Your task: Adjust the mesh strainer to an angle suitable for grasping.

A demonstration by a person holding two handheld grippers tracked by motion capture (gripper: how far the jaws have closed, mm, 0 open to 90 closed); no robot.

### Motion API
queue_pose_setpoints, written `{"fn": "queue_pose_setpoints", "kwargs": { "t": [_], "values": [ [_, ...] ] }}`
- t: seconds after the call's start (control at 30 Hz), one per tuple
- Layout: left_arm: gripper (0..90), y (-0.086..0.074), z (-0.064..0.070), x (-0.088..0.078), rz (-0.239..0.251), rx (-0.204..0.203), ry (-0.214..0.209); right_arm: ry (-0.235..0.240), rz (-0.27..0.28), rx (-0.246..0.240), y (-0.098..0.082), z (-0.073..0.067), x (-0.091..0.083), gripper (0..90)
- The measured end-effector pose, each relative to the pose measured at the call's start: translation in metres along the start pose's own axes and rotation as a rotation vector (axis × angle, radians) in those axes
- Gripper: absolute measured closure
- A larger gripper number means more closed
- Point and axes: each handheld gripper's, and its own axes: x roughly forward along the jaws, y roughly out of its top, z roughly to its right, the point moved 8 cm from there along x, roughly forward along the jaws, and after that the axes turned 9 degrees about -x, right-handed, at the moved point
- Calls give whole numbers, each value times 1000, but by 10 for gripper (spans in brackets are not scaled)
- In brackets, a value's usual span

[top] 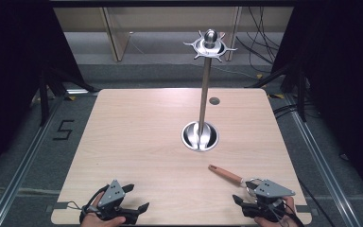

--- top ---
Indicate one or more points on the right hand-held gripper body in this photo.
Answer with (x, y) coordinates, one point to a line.
(272, 189)

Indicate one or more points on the yellow black hazard tape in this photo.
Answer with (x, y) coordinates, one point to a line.
(71, 98)
(275, 96)

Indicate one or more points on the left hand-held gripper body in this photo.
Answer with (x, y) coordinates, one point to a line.
(112, 195)

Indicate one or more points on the black curtain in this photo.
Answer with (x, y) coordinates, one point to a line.
(9, 78)
(346, 78)

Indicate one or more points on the metal utensil rack stand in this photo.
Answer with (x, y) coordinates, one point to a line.
(204, 94)

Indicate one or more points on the beige wooden board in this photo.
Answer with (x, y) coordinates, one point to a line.
(234, 28)
(116, 34)

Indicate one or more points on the person's left hand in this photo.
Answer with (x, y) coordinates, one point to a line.
(94, 222)

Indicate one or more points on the aluminium floor rail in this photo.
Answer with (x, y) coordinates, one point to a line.
(22, 167)
(321, 157)

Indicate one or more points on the person's right hand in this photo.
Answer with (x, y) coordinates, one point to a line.
(266, 222)

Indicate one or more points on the black metal stand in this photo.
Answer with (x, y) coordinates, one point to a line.
(44, 97)
(301, 94)

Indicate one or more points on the grey table grommet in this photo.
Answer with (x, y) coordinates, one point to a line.
(214, 101)

